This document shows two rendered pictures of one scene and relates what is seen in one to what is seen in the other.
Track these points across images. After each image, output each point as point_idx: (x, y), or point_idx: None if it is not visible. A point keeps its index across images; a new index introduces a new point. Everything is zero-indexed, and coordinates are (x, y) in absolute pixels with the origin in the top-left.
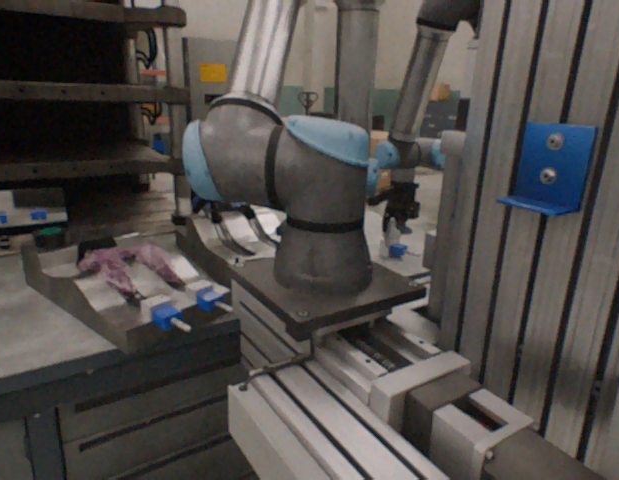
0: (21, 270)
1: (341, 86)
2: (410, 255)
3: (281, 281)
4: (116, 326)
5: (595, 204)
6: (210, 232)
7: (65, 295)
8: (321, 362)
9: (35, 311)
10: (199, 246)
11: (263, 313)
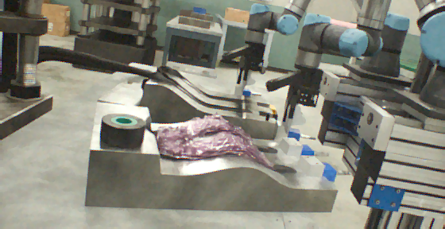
0: (21, 195)
1: None
2: None
3: None
4: (323, 191)
5: None
6: (187, 97)
7: (219, 190)
8: None
9: (187, 223)
10: (181, 113)
11: (427, 137)
